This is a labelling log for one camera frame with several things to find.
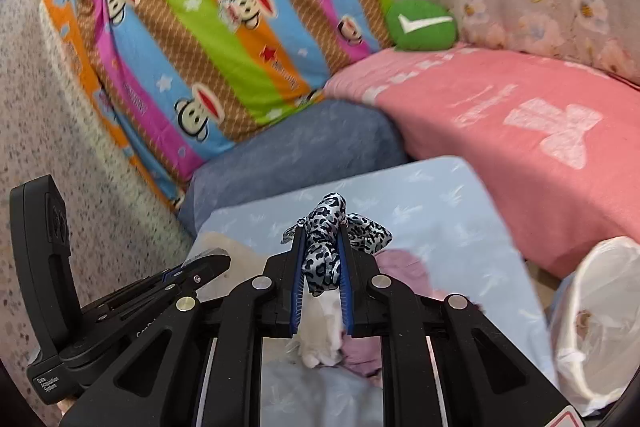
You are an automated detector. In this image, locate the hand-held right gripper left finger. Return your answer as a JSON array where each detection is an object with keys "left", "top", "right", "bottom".
[{"left": 60, "top": 227, "right": 308, "bottom": 427}]

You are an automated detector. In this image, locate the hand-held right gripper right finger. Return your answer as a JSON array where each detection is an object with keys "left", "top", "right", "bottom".
[{"left": 336, "top": 227, "right": 586, "bottom": 427}]

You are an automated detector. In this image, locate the leopard print scrunchie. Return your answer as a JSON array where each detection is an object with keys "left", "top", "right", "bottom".
[{"left": 281, "top": 193, "right": 393, "bottom": 299}]

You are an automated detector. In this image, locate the light blue palm-print sheet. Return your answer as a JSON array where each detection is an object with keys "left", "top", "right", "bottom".
[{"left": 185, "top": 156, "right": 558, "bottom": 427}]

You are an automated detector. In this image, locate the striped cartoon monkey quilt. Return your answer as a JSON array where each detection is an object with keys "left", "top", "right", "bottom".
[{"left": 40, "top": 0, "right": 396, "bottom": 212}]

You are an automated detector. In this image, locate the green round cushion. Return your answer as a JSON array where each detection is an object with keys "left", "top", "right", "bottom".
[{"left": 384, "top": 0, "right": 460, "bottom": 52}]

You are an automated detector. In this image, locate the blue-grey pillow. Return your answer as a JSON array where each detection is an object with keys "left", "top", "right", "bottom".
[{"left": 177, "top": 99, "right": 408, "bottom": 238}]

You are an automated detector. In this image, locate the pink blanket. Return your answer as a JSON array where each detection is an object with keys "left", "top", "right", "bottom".
[{"left": 322, "top": 42, "right": 640, "bottom": 280}]

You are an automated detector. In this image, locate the beige cloth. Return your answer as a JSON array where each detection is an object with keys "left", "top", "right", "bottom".
[{"left": 187, "top": 231, "right": 296, "bottom": 303}]

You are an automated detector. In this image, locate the white plastic bag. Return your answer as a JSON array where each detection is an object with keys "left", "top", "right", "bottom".
[{"left": 547, "top": 236, "right": 640, "bottom": 415}]

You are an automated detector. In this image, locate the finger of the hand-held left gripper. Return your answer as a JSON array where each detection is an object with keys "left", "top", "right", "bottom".
[
  {"left": 82, "top": 268, "right": 185, "bottom": 313},
  {"left": 150, "top": 252, "right": 232, "bottom": 310}
]

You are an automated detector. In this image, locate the white sock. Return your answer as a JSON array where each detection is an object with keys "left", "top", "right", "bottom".
[{"left": 295, "top": 292, "right": 347, "bottom": 369}]

